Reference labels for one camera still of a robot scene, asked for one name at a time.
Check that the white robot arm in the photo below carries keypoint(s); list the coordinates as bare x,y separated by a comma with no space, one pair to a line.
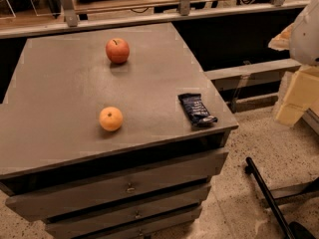
301,39

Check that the grey metal floor frame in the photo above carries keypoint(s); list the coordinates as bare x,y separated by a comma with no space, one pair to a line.
235,79

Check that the top grey drawer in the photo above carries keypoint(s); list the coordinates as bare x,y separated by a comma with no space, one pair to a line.
83,194

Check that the grey drawer cabinet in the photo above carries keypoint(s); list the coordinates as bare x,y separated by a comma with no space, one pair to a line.
97,150

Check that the red apple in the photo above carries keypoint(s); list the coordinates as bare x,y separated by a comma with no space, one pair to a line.
117,50

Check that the black chair leg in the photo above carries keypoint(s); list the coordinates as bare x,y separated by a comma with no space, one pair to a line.
292,230

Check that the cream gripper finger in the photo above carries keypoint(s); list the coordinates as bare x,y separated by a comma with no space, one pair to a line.
281,41
297,93

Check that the grey metal railing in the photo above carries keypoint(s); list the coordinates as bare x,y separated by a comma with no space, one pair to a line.
78,17

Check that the dark blue rxbar wrapper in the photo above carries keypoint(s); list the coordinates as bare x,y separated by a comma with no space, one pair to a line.
195,110

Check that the grey drawer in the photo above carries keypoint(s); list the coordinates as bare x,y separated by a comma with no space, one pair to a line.
129,212
147,226
83,194

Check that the bottom grey drawer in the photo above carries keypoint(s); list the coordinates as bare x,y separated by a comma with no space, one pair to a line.
147,226

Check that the orange fruit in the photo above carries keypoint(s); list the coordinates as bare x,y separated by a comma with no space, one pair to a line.
111,118

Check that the middle grey drawer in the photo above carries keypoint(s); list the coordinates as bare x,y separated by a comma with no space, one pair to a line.
129,212

